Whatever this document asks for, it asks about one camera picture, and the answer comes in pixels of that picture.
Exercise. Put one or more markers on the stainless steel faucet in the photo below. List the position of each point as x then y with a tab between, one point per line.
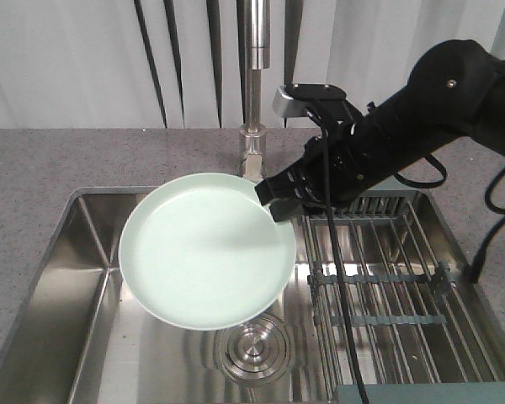
252	134

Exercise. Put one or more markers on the stainless steel sink basin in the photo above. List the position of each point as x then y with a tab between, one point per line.
83	338

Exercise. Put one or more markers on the round steel sink drain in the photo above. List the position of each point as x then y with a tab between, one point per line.
256	352

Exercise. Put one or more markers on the light green round plate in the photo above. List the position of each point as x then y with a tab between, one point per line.
202	253

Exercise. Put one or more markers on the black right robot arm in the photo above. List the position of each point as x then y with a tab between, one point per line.
456	89

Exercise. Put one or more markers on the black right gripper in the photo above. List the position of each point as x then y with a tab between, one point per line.
326	176

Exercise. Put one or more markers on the white pleated curtain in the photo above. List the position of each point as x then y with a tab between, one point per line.
211	64

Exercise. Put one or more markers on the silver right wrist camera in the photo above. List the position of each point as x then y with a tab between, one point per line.
292	101

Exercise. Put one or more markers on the teal and steel dish rack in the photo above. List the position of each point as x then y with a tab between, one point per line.
391	303

